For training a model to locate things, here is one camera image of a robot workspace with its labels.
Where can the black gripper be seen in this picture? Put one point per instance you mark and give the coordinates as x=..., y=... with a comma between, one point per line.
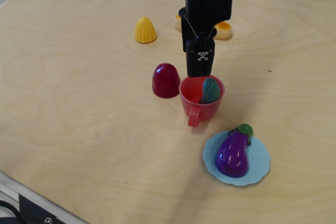
x=199, y=17

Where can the green toy cucumber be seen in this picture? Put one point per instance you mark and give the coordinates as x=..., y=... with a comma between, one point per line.
x=210, y=91

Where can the red plastic cup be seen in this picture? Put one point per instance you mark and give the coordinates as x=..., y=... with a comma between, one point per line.
x=192, y=90

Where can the toy bread loaf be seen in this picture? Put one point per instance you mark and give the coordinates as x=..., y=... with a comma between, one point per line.
x=223, y=29

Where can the dark red toy dome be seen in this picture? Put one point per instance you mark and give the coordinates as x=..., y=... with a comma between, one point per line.
x=165, y=81

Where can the yellow toy corn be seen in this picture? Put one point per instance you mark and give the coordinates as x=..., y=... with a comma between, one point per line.
x=144, y=31

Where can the purple toy eggplant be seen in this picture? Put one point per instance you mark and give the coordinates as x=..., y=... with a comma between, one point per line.
x=231, y=158

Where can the light blue plate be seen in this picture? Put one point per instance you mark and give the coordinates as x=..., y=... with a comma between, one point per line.
x=258, y=160

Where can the aluminium table frame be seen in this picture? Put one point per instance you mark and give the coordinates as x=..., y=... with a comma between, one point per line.
x=10, y=190

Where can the black corner bracket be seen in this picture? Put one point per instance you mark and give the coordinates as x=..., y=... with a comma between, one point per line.
x=33, y=213

